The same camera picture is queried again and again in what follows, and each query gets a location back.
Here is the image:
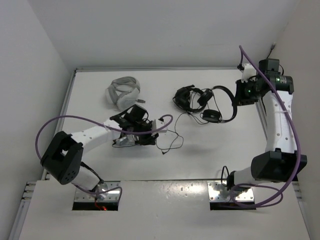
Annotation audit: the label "metal base plate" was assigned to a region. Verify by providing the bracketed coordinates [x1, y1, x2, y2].
[74, 181, 122, 203]
[207, 180, 255, 203]

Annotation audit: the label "black wrapped headset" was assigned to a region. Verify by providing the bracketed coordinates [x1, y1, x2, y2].
[172, 85, 206, 113]

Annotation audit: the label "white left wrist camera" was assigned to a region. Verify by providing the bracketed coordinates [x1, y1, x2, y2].
[151, 119, 168, 135]

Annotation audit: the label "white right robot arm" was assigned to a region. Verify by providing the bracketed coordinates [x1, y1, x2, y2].
[226, 58, 298, 191]

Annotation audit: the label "brown silver headphones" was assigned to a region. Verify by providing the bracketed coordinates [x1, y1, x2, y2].
[112, 133, 139, 148]

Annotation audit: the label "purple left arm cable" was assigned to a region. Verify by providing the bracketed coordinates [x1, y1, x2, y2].
[34, 114, 174, 198]

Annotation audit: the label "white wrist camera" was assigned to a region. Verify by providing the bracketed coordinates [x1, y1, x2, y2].
[237, 63, 256, 83]
[151, 119, 168, 135]

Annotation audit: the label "black headphones with thin cable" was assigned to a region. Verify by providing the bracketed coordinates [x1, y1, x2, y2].
[156, 85, 238, 155]

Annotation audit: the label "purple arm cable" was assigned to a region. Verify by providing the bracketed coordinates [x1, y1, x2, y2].
[229, 44, 302, 209]
[34, 114, 174, 198]

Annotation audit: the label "white grey headphones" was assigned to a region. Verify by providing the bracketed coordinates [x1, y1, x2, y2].
[105, 76, 146, 111]

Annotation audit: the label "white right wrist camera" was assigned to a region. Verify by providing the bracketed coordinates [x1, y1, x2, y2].
[237, 63, 256, 83]

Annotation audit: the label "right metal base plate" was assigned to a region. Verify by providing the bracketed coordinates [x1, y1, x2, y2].
[207, 180, 255, 203]

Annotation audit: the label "aluminium table edge rail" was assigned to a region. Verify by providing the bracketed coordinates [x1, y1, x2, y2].
[75, 66, 237, 72]

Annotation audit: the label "black wall cable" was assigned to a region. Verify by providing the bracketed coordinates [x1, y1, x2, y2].
[267, 43, 276, 61]

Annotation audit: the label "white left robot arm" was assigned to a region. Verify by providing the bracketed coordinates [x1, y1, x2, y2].
[40, 104, 159, 192]

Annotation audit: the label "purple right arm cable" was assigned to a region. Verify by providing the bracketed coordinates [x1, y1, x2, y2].
[229, 44, 302, 209]

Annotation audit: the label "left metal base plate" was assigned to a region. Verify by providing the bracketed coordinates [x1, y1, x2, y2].
[74, 181, 122, 203]

